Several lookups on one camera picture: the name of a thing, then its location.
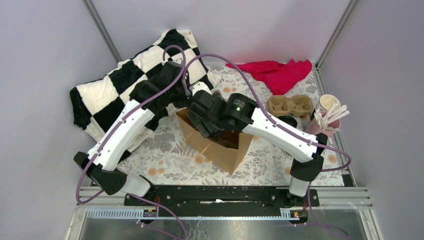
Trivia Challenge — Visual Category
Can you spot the brown paper bag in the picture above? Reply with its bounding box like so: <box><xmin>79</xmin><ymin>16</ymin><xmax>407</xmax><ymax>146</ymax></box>
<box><xmin>176</xmin><ymin>108</ymin><xmax>253</xmax><ymax>174</ymax></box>

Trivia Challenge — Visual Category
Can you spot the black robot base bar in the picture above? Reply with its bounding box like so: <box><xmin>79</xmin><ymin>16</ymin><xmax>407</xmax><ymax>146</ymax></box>
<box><xmin>124</xmin><ymin>184</ymin><xmax>320</xmax><ymax>220</ymax></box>

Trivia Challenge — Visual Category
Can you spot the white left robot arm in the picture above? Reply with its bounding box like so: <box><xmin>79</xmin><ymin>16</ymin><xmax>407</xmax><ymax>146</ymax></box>
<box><xmin>73</xmin><ymin>61</ymin><xmax>187</xmax><ymax>206</ymax></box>

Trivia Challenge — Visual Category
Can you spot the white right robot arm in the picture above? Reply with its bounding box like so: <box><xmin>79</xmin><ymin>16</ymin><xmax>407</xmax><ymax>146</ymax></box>
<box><xmin>187</xmin><ymin>90</ymin><xmax>327</xmax><ymax>206</ymax></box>

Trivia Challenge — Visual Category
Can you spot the floral patterned table mat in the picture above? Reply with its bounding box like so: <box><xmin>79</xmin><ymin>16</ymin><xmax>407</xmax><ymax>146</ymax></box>
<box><xmin>117</xmin><ymin>66</ymin><xmax>345</xmax><ymax>187</ymax></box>

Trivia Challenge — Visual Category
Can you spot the brown cardboard cup carrier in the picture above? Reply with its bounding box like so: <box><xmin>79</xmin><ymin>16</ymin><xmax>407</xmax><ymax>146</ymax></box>
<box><xmin>267</xmin><ymin>94</ymin><xmax>314</xmax><ymax>117</ymax></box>

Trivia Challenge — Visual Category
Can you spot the red cloth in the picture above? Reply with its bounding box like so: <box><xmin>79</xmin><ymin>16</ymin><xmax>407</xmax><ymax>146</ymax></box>
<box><xmin>238</xmin><ymin>59</ymin><xmax>313</xmax><ymax>95</ymax></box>

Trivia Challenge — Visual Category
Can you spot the black white checkered blanket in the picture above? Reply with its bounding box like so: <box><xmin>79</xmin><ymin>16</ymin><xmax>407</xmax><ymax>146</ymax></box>
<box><xmin>69</xmin><ymin>29</ymin><xmax>222</xmax><ymax>163</ymax></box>

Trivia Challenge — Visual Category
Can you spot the pink straw holder cup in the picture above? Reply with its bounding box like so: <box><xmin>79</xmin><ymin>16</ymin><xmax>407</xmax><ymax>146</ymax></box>
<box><xmin>304</xmin><ymin>115</ymin><xmax>341</xmax><ymax>137</ymax></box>

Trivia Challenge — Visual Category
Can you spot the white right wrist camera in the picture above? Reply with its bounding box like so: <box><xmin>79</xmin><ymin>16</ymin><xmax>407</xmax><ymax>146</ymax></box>
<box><xmin>188</xmin><ymin>81</ymin><xmax>213</xmax><ymax>96</ymax></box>

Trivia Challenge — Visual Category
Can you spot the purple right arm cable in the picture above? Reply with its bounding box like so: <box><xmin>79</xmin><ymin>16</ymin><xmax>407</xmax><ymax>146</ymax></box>
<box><xmin>181</xmin><ymin>53</ymin><xmax>353</xmax><ymax>240</ymax></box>

